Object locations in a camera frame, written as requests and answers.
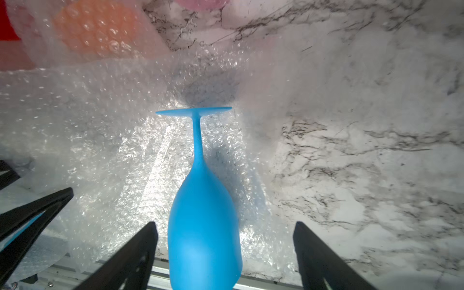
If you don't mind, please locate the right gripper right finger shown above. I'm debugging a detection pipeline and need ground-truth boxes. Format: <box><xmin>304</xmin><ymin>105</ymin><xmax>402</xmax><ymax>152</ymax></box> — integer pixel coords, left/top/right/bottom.
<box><xmin>293</xmin><ymin>221</ymin><xmax>375</xmax><ymax>290</ymax></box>

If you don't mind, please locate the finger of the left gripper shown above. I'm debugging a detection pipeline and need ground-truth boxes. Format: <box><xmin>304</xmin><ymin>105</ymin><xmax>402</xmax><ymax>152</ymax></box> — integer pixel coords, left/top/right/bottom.
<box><xmin>0</xmin><ymin>160</ymin><xmax>20</xmax><ymax>190</ymax></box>
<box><xmin>1</xmin><ymin>187</ymin><xmax>74</xmax><ymax>286</ymax></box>

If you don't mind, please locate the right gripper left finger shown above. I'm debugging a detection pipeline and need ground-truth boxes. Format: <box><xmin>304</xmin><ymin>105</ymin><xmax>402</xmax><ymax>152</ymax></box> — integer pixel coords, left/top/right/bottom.
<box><xmin>76</xmin><ymin>222</ymin><xmax>158</xmax><ymax>290</ymax></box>

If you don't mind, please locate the blue wine glass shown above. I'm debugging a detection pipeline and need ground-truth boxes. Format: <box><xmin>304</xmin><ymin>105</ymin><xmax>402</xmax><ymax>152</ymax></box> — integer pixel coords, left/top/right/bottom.
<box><xmin>1</xmin><ymin>212</ymin><xmax>43</xmax><ymax>251</ymax></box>
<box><xmin>160</xmin><ymin>107</ymin><xmax>243</xmax><ymax>284</ymax></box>

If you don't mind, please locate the bubble wrap sheet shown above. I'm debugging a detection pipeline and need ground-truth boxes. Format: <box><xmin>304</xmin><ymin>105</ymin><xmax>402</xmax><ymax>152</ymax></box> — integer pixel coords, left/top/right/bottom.
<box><xmin>1</xmin><ymin>47</ymin><xmax>300</xmax><ymax>284</ymax></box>

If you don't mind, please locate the red wine glass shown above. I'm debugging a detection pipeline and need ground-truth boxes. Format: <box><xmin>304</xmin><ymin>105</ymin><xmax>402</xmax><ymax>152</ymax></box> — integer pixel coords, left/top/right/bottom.
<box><xmin>1</xmin><ymin>1</ymin><xmax>35</xmax><ymax>71</ymax></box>

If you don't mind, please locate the orange wrapped wine glass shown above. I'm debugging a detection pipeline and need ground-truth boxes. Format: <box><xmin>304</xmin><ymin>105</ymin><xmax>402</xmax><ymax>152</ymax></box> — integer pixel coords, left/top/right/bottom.
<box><xmin>6</xmin><ymin>1</ymin><xmax>170</xmax><ymax>68</ymax></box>

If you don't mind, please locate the pink wrapped wine glass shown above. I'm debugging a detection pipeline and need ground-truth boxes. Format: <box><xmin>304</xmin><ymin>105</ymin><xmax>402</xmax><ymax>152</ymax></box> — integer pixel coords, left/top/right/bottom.
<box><xmin>175</xmin><ymin>0</ymin><xmax>230</xmax><ymax>12</ymax></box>

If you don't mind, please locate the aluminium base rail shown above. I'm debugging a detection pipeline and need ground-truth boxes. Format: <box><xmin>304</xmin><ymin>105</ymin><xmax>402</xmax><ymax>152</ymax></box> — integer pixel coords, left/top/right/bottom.
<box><xmin>11</xmin><ymin>256</ymin><xmax>303</xmax><ymax>290</ymax></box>

